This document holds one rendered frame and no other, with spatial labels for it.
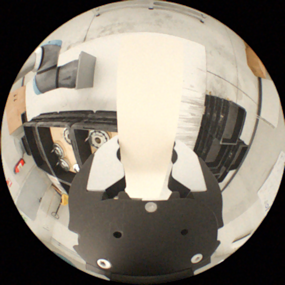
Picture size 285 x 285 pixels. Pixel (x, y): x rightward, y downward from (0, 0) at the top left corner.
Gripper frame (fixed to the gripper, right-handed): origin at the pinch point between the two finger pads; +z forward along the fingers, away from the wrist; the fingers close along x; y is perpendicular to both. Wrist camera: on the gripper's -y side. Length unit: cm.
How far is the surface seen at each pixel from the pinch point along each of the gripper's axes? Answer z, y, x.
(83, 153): 18.8, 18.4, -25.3
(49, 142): 23, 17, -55
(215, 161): 68, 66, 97
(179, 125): 38.7, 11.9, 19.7
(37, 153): 22, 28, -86
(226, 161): 58, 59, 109
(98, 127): 15.9, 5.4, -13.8
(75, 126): 15.9, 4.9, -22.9
